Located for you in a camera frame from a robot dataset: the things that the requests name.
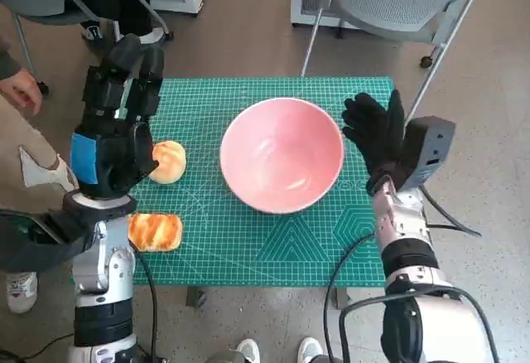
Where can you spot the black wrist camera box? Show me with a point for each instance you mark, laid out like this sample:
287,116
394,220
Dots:
33,247
435,143

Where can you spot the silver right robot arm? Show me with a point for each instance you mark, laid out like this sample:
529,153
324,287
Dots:
397,222

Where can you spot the pink bowl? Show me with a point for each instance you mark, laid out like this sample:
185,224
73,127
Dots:
281,151

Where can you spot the white shoe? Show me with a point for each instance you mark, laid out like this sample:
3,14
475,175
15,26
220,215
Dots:
308,350
248,350

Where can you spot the round toy bread bun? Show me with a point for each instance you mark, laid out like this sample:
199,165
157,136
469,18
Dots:
170,160

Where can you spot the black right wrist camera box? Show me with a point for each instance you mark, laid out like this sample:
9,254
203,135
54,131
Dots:
435,143

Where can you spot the oblong braided toy bread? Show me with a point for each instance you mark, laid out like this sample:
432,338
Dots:
157,230

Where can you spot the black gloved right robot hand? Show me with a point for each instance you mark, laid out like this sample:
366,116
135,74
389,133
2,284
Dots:
377,135

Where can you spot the green cutting mat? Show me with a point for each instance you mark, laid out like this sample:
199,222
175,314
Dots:
248,255

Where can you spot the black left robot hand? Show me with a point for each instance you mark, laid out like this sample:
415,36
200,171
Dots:
112,151

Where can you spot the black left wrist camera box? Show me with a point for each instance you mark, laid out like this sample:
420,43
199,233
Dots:
33,247

